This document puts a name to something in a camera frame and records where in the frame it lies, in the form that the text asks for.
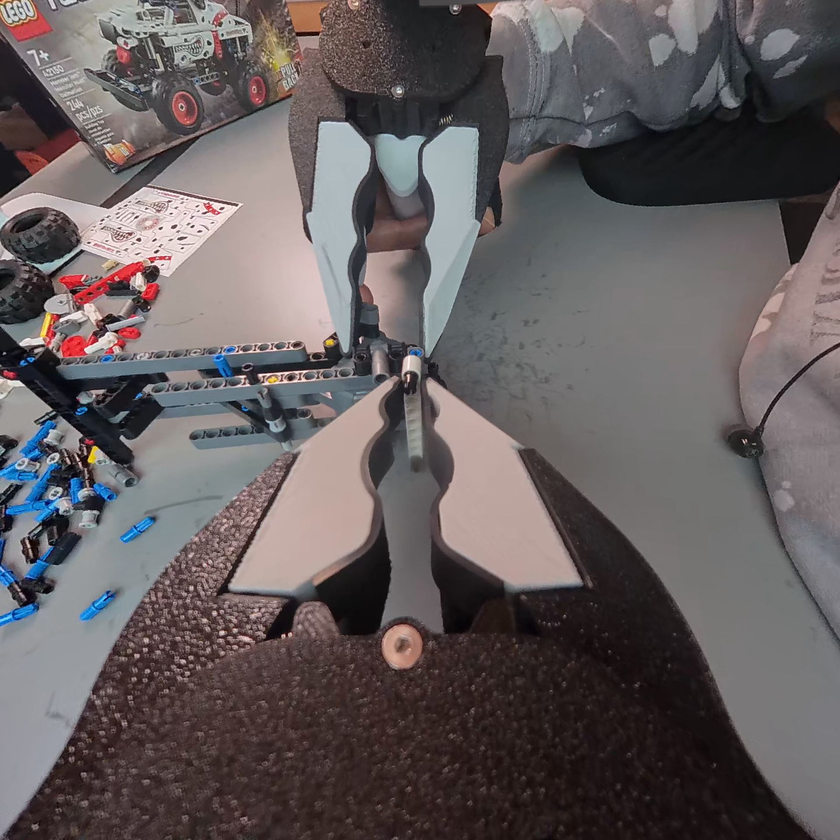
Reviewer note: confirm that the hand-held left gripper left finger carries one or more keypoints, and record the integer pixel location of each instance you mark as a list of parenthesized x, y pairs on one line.
[(315, 518)]

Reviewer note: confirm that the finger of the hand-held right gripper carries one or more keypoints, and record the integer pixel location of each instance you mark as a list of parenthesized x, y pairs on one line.
[(456, 216), (334, 216)]

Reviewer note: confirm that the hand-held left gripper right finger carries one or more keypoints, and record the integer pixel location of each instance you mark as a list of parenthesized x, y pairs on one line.
[(505, 518)]

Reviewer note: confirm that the small white connector piece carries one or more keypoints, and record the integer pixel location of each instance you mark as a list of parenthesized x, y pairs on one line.
[(408, 382)]

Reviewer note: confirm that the grey toy chassis assembly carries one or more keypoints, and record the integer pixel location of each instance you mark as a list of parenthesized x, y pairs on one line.
[(197, 358)]

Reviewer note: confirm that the person's right forearm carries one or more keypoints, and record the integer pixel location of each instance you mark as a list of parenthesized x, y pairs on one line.
[(656, 65)]

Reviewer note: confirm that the person's right hand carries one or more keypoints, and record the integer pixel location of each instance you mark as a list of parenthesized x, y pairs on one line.
[(397, 235)]

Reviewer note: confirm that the white sticker sheet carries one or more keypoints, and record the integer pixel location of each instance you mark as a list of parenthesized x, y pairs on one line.
[(164, 226)]

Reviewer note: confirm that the blue toy pin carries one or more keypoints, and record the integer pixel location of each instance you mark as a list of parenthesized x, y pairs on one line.
[(98, 604)]

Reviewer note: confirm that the toy truck set box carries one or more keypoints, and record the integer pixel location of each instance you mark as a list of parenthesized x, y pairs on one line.
[(131, 65)]

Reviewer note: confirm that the pile of small toy pins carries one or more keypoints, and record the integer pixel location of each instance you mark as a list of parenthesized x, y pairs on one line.
[(52, 485)]

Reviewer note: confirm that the black rubber tyres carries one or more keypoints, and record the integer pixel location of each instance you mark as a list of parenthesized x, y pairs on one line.
[(65, 203)]

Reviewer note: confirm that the black toy tyre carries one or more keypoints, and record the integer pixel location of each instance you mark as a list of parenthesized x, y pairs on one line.
[(39, 233), (23, 292)]

